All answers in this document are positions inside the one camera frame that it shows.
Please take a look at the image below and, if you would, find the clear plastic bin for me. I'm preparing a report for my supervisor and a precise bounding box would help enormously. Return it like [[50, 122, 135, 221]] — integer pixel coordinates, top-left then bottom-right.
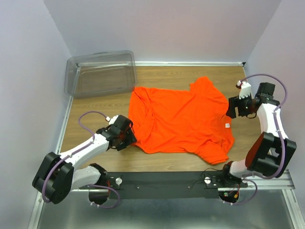
[[64, 51, 137, 99]]

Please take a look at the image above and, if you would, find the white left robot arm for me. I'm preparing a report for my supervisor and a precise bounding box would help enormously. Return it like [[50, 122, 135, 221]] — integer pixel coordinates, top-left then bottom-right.
[[32, 115, 137, 204]]

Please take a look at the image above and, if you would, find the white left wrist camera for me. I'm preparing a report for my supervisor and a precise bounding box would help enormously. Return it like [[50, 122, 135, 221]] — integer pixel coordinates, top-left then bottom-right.
[[105, 115, 118, 125]]

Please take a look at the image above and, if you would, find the orange t shirt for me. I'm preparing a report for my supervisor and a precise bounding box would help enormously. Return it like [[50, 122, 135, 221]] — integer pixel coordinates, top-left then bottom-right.
[[128, 77, 234, 165]]

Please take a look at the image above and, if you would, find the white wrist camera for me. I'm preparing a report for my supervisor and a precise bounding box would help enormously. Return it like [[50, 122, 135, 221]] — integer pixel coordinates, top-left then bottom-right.
[[105, 115, 118, 125], [236, 81, 252, 100]]

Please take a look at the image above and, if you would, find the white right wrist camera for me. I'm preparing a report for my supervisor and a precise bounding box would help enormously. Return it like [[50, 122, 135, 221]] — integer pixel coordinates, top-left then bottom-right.
[[236, 81, 252, 100]]

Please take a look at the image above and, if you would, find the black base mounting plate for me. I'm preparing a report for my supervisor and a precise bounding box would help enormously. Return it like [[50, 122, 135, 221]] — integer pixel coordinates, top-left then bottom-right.
[[85, 170, 248, 199]]

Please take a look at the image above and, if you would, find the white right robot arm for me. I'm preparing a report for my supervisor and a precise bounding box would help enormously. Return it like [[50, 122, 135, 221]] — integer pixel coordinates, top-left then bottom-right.
[[219, 81, 296, 187]]

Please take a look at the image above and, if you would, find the aluminium frame rail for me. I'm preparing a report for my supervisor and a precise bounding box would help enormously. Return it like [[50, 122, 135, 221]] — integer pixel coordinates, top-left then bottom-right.
[[246, 169, 295, 190]]

